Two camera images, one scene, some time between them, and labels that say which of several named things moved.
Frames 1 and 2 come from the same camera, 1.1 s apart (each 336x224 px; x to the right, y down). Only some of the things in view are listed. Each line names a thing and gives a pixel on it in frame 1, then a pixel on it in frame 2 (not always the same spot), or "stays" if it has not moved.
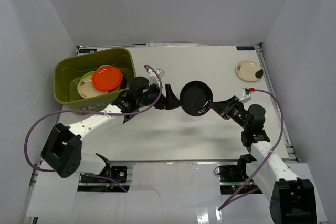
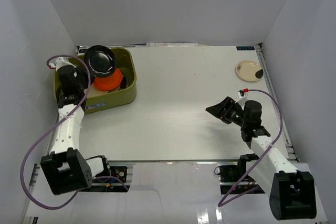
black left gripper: (163, 98) to (87, 77)
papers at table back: (172, 44) stays
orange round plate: (107, 78) stays
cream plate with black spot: (249, 70) stays
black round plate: (195, 96) to (100, 60)
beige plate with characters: (86, 88) stays
